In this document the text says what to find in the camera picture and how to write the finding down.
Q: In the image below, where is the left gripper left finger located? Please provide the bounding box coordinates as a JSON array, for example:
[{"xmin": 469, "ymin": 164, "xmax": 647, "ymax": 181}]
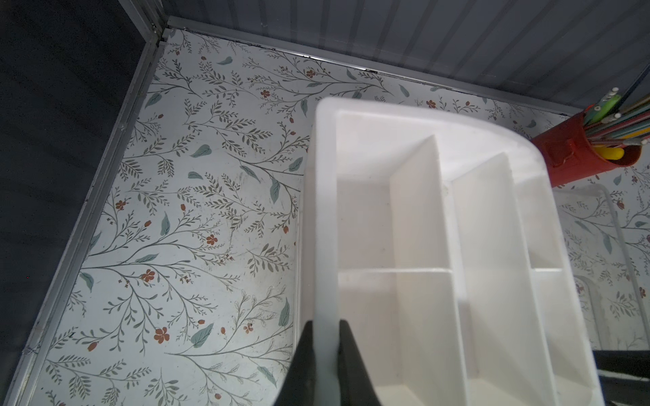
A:
[{"xmin": 274, "ymin": 321, "xmax": 316, "ymax": 406}]

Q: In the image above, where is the white plastic drawer organizer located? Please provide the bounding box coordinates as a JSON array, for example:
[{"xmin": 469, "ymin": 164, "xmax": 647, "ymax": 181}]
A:
[{"xmin": 294, "ymin": 97, "xmax": 604, "ymax": 405}]

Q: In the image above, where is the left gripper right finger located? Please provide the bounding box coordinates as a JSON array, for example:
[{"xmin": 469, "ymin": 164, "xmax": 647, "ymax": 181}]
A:
[{"xmin": 338, "ymin": 320, "xmax": 381, "ymax": 406}]

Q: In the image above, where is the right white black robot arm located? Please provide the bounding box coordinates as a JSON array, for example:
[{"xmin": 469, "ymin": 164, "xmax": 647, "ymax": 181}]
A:
[{"xmin": 592, "ymin": 350, "xmax": 649, "ymax": 405}]

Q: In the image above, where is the red pencil cup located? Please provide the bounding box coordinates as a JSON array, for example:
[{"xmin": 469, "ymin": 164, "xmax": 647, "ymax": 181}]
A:
[{"xmin": 531, "ymin": 112, "xmax": 643, "ymax": 187}]

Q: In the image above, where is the pencils bundle in cup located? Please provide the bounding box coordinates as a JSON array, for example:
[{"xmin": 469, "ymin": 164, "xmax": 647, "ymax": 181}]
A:
[{"xmin": 583, "ymin": 64, "xmax": 649, "ymax": 162}]

